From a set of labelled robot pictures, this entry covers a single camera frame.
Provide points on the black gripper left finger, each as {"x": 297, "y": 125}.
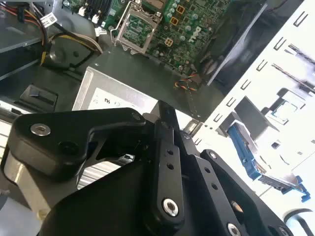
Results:
{"x": 61, "y": 127}

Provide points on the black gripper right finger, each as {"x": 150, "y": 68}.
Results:
{"x": 221, "y": 186}

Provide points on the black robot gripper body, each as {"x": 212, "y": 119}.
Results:
{"x": 110, "y": 209}

